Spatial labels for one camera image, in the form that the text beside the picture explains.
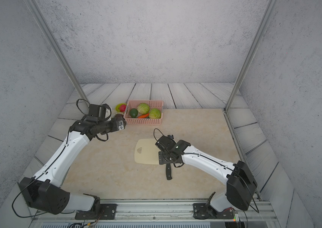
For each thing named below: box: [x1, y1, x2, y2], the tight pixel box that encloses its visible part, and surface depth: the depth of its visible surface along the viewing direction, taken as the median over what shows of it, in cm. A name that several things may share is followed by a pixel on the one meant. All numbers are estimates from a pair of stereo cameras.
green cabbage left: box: [137, 102, 150, 115], surface depth 116 cm
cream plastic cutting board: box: [134, 138, 162, 165], surface depth 98 cm
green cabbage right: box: [149, 107, 162, 119], surface depth 110 cm
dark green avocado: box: [129, 108, 139, 118], surface depth 117 cm
